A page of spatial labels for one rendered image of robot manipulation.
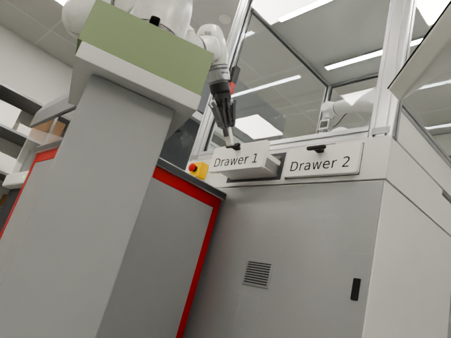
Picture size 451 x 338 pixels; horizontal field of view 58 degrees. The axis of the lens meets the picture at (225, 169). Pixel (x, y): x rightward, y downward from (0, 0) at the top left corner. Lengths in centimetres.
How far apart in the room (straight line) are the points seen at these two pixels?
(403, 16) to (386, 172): 60
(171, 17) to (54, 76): 486
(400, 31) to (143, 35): 93
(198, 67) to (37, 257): 53
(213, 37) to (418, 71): 75
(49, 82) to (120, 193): 502
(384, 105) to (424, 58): 42
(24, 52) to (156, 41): 494
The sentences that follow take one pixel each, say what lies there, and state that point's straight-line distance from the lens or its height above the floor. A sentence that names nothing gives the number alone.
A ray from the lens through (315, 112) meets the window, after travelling 158.
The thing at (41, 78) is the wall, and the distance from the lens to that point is 584.
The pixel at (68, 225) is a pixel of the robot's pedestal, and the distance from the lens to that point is 87.
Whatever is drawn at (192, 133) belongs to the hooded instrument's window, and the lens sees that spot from 248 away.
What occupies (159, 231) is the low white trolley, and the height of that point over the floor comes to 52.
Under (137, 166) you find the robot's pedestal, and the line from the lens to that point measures 90.
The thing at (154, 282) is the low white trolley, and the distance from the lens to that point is 147.
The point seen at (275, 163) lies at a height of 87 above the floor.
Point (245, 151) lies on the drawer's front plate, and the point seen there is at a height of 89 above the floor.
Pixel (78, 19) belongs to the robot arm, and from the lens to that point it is 127.
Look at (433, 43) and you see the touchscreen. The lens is 99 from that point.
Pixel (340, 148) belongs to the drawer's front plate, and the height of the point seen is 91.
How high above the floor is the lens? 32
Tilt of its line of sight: 19 degrees up
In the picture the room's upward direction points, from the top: 16 degrees clockwise
